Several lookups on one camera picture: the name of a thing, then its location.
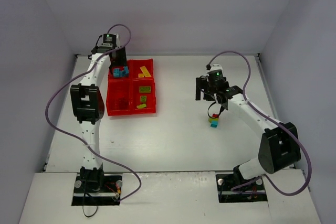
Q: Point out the yellow long lego brick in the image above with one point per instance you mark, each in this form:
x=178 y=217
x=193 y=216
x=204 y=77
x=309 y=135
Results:
x=140 y=75

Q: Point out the green lego brick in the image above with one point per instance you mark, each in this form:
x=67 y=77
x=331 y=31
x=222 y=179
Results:
x=145 y=89

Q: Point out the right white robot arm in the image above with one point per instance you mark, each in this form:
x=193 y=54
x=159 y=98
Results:
x=277 y=148

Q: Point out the red curved lego brick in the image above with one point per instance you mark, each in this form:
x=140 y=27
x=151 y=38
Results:
x=122 y=104

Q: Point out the green red blue lego cluster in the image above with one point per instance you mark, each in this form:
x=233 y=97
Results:
x=213 y=120

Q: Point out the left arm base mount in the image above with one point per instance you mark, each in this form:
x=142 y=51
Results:
x=108 y=194

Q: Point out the blue oval printed lego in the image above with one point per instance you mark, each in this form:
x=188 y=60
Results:
x=116 y=73

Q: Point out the red four-compartment bin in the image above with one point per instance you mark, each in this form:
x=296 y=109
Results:
x=128 y=87

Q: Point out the small blue lego brick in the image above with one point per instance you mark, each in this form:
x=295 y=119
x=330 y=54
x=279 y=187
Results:
x=122 y=73

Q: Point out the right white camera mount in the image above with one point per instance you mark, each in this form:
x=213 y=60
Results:
x=213 y=67

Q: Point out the green curved lego piece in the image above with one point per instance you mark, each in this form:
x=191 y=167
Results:
x=141 y=106

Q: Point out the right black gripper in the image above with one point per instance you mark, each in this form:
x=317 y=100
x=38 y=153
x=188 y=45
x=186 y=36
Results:
x=199 y=88

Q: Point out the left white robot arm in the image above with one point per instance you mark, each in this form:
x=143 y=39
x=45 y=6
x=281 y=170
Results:
x=88 y=105

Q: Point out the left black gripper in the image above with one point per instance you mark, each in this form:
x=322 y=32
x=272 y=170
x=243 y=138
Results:
x=119 y=60

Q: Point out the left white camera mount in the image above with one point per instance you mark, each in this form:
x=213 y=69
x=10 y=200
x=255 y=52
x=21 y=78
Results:
x=118 y=42

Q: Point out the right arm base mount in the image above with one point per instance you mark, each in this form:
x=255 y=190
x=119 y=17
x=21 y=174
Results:
x=231 y=191

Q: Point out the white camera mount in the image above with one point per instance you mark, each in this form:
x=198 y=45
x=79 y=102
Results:
x=213 y=67
x=118 y=42

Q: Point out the small green lego piece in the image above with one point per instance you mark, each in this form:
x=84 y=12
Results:
x=143 y=99

